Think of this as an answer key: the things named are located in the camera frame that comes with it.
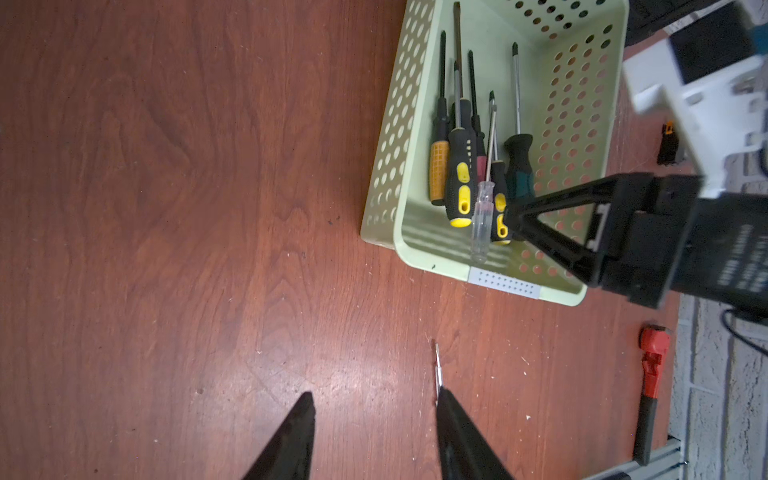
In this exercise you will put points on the clear red handle screwdriver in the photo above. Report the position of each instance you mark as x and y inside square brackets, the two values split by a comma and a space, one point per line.
[437, 370]

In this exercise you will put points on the red pipe wrench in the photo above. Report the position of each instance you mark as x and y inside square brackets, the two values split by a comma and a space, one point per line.
[654, 342]

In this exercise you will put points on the black plastic tool case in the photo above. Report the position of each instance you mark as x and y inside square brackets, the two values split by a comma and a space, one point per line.
[646, 17]

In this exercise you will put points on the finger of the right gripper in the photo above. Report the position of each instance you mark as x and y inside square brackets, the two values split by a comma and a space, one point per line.
[582, 228]

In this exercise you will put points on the clear handle small screwdriver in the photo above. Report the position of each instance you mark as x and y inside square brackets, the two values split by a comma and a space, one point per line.
[482, 220]

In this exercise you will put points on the green black handle screwdriver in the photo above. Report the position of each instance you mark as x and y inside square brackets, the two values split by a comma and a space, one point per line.
[519, 174]

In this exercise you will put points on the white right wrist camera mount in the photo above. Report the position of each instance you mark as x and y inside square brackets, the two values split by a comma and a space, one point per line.
[707, 76]

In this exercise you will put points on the orange handle screwdriver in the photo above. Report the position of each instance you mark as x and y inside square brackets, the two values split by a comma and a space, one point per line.
[439, 150]

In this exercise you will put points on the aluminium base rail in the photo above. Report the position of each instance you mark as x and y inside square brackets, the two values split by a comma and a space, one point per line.
[666, 463]

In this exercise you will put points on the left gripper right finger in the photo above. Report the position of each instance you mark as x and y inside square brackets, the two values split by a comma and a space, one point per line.
[463, 451]

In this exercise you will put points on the black yellow screwdriver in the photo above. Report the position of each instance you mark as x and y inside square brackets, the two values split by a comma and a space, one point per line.
[461, 183]
[500, 233]

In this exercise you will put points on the pink handle screwdriver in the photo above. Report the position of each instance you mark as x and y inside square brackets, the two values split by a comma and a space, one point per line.
[481, 156]

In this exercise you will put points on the light green plastic bin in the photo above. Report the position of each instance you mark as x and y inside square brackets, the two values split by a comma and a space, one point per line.
[554, 70]

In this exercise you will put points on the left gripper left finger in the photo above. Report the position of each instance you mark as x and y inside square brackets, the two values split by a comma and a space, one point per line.
[288, 454]

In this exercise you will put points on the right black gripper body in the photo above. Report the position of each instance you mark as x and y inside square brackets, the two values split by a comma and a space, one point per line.
[661, 236]

